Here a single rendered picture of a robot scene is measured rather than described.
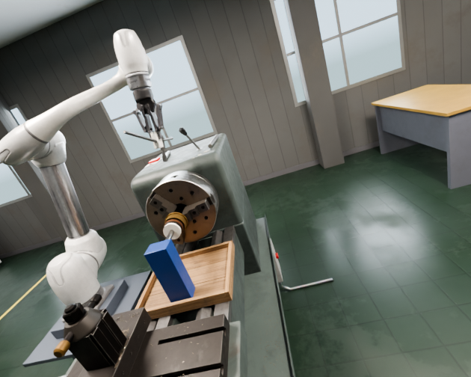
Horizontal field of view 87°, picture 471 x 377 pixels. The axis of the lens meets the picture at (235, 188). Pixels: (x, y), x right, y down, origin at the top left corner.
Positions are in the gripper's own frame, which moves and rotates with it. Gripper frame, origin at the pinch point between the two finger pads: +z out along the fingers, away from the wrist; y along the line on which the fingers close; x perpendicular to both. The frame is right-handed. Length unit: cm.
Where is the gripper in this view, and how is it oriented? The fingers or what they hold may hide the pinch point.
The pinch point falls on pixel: (156, 140)
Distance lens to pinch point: 112.9
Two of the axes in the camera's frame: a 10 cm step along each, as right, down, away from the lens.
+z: 2.1, 9.3, 2.8
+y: 9.5, -1.3, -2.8
